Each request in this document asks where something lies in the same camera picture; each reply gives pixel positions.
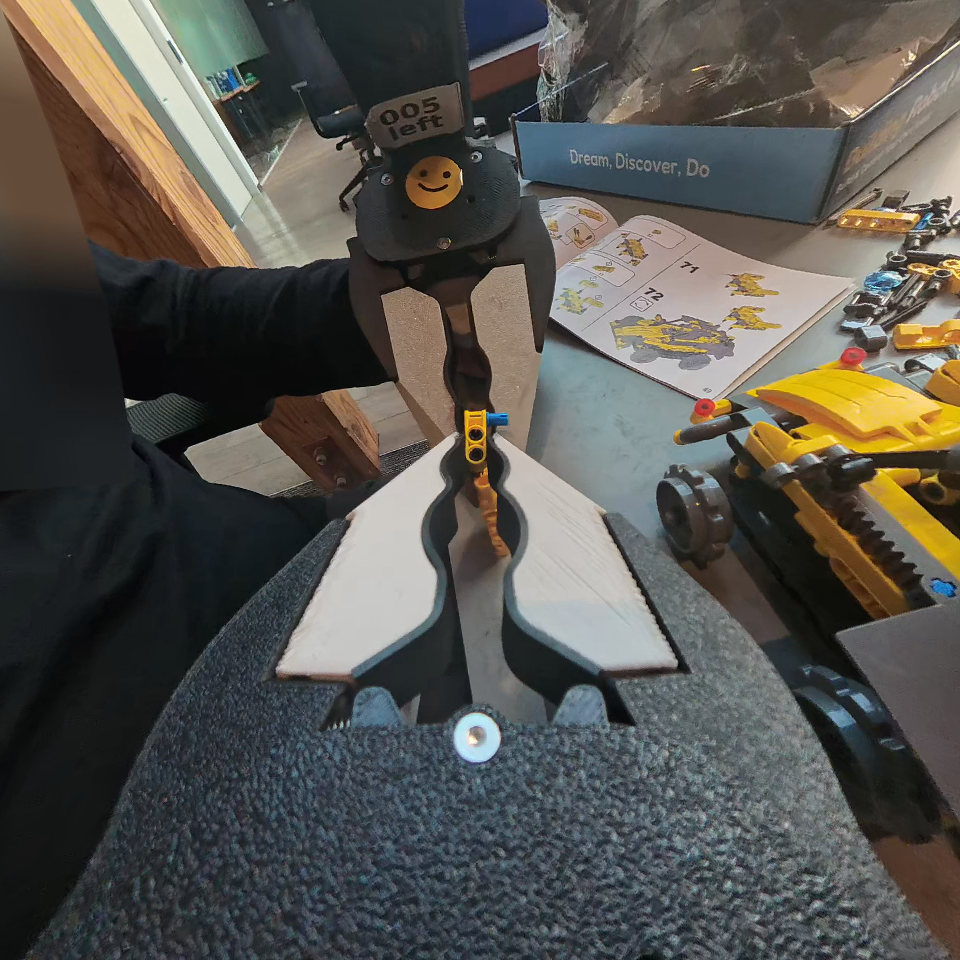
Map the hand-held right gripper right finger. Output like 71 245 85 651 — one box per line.
491 435 680 690

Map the pile of small building pieces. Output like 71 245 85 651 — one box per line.
825 191 960 354

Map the person's left forearm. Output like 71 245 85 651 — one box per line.
90 240 391 406

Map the wooden desk leg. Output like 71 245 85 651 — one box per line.
3 0 382 492

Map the black background office chair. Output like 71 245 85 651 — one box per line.
292 75 384 215

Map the short yellow beam with pins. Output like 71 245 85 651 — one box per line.
462 408 511 470

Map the crumpled plastic bag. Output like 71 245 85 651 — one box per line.
538 0 960 129

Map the yellow grey toy vehicle model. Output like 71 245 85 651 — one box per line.
656 348 960 849

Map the blue cardboard box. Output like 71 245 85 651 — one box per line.
511 0 960 226

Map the instruction booklet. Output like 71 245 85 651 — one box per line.
538 196 858 402

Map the yellow rectangular building panel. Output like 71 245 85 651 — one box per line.
471 461 513 560

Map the yellow short holed beam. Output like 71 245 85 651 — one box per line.
836 208 922 230

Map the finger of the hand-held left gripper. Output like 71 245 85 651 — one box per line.
379 287 460 453
468 258 546 455

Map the dark grey padded armrest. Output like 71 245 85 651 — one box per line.
123 393 211 451

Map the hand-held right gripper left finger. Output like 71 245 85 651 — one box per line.
276 433 462 695

